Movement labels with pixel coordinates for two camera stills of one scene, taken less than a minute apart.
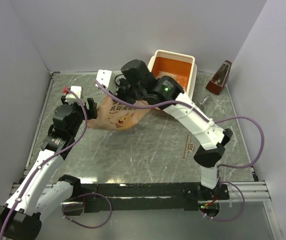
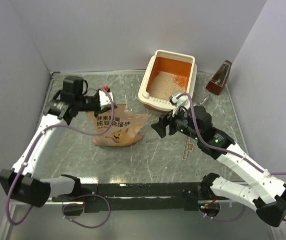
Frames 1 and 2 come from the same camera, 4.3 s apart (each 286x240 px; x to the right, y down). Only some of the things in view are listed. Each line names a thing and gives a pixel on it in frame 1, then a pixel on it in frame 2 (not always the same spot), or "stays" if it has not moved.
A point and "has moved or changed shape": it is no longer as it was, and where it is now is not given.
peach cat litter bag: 113,115 has moved or changed shape
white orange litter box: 182,67 stays
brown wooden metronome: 216,84 stays
